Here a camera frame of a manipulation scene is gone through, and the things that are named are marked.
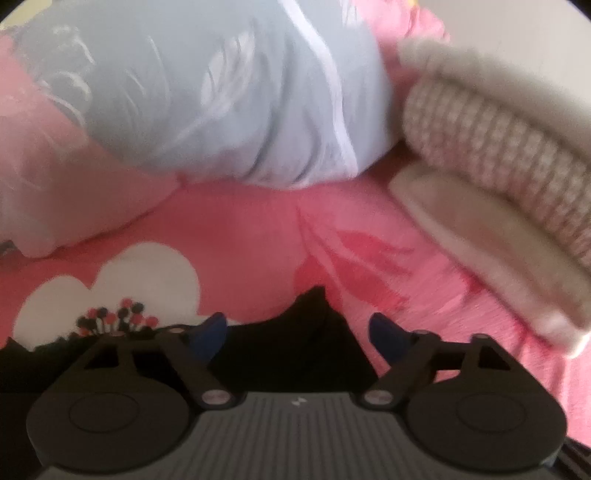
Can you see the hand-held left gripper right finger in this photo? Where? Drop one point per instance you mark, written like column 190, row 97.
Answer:
column 385, row 334

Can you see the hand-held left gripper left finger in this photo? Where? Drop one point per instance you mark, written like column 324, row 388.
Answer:
column 210, row 336

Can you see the black t-shirt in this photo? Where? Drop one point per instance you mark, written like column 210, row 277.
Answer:
column 300, row 341

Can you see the pale pink folded blanket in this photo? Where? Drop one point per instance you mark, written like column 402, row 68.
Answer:
column 485, row 240

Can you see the pink grey floral quilt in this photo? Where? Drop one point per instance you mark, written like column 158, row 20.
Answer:
column 207, row 92

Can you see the white folded blanket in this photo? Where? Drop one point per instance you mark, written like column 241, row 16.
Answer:
column 508, row 83

